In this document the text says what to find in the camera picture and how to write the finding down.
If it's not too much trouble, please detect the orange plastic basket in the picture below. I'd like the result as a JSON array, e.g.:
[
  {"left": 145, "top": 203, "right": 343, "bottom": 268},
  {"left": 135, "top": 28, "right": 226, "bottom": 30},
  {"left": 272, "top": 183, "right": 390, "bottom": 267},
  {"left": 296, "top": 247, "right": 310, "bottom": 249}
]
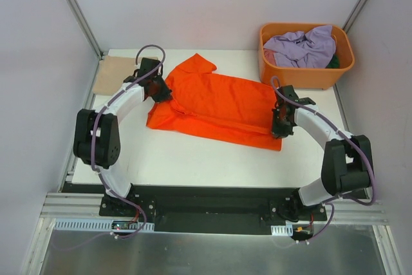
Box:
[{"left": 258, "top": 22, "right": 355, "bottom": 90}]

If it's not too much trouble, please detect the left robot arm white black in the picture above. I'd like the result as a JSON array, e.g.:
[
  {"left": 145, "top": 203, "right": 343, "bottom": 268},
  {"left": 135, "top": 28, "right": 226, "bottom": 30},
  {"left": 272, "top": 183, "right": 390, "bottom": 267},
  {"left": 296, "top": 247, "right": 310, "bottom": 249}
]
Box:
[{"left": 73, "top": 57, "right": 172, "bottom": 216}]

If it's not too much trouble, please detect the left aluminium corner post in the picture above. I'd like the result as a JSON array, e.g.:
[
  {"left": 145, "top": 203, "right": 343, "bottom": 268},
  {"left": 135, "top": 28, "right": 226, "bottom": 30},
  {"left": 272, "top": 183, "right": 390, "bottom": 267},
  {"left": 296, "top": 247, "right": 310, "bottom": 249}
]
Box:
[{"left": 66, "top": 0, "right": 104, "bottom": 60}]

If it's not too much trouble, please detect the folded beige t shirt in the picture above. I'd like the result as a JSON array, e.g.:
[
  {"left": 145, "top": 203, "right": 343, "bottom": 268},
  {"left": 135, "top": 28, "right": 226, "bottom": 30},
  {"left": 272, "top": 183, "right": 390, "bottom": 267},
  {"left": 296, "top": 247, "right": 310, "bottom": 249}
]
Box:
[{"left": 93, "top": 56, "right": 142, "bottom": 95}]

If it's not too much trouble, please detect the lilac t shirt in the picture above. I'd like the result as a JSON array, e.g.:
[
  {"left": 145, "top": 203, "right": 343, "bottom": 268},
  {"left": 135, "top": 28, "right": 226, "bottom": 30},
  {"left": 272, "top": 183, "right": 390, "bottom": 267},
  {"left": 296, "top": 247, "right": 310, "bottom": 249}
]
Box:
[{"left": 263, "top": 25, "right": 336, "bottom": 68}]

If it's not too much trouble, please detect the orange t shirt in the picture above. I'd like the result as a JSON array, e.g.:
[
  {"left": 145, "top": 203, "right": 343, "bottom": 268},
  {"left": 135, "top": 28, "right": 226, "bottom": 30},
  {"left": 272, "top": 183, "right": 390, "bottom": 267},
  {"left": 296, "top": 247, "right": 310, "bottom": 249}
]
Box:
[{"left": 146, "top": 53, "right": 282, "bottom": 151}]

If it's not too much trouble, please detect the pink garment in basket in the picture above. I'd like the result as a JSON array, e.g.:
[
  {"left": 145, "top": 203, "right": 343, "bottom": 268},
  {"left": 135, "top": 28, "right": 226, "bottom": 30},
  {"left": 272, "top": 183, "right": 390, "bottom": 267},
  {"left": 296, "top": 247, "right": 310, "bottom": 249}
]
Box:
[{"left": 263, "top": 49, "right": 276, "bottom": 66}]

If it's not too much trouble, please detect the aluminium frame rail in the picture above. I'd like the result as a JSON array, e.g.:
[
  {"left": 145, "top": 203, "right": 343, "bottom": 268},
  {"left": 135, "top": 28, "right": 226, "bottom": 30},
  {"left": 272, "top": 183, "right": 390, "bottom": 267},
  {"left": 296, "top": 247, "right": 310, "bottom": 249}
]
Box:
[{"left": 40, "top": 193, "right": 389, "bottom": 225}]

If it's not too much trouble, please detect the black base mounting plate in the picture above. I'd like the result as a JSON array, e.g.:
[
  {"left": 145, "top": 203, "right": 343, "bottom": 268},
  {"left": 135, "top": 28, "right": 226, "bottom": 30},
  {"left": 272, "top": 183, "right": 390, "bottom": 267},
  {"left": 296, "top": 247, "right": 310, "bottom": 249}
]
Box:
[{"left": 96, "top": 182, "right": 328, "bottom": 234}]

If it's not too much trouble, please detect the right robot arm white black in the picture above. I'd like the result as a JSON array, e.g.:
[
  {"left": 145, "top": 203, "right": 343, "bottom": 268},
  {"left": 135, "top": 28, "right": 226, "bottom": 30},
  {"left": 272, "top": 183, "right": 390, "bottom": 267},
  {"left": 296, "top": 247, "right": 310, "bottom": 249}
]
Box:
[{"left": 271, "top": 85, "right": 375, "bottom": 220}]

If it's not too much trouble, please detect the dark green garment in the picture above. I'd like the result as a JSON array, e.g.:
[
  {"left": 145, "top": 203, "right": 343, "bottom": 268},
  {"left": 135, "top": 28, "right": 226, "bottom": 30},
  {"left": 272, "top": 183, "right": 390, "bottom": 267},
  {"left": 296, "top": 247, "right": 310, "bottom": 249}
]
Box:
[{"left": 326, "top": 54, "right": 340, "bottom": 69}]

